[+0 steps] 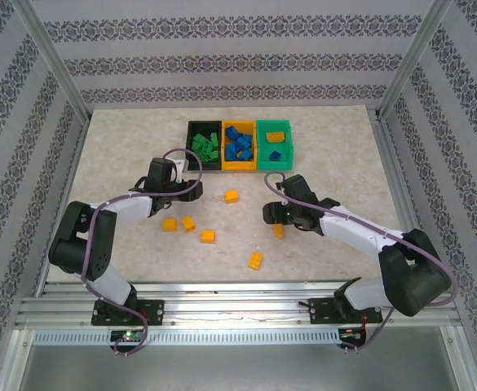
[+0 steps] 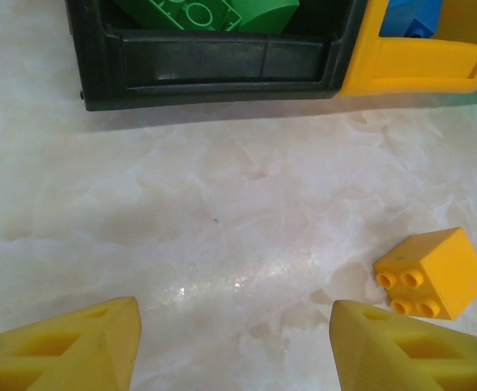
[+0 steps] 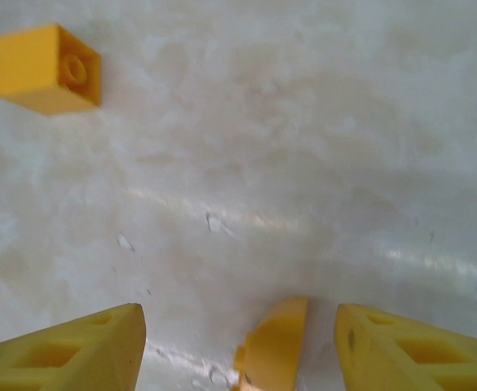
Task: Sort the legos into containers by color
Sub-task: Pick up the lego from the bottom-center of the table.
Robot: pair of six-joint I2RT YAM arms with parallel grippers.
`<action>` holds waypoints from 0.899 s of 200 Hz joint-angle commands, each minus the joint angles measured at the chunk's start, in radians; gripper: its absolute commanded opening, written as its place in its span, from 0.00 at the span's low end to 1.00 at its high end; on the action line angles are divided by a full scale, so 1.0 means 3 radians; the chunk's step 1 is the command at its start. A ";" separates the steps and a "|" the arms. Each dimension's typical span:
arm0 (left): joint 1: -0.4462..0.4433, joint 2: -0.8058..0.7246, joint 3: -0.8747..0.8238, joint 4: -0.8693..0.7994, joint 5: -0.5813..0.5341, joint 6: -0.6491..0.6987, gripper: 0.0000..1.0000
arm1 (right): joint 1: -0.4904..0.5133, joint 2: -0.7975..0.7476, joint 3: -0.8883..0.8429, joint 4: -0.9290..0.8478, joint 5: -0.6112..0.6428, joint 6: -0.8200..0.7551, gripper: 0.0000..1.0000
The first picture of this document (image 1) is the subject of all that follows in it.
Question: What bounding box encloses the black plastic bin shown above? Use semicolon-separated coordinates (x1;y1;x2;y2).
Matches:
185;120;223;171

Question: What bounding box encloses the green plastic bin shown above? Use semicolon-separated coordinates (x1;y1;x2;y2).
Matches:
255;118;294;171

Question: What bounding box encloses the yellow plastic bin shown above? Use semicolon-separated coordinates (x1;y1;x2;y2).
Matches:
220;120;258;171

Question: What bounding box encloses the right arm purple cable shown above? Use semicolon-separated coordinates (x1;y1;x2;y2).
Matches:
264;172;460;355

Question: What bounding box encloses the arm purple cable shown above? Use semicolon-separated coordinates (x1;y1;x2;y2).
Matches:
81;148;205;358
264;172;460;355

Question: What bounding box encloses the aluminium mounting rail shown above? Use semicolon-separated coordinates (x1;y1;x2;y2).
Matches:
15;279;462;327

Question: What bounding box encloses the aluminium side rail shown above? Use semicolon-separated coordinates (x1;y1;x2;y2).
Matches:
367;108;442;292
33;117;92;294

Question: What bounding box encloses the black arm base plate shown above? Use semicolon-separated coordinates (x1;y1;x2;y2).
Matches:
92;300;165;326
309;297;383;325

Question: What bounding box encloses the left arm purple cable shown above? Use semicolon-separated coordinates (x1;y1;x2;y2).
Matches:
81;148;205;358

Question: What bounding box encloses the grey slotted cable duct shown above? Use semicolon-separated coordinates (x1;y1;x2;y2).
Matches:
32;328;341;346

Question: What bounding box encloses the aluminium frame post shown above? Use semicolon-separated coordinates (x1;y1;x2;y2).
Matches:
11;0;92;123
374;0;466;121

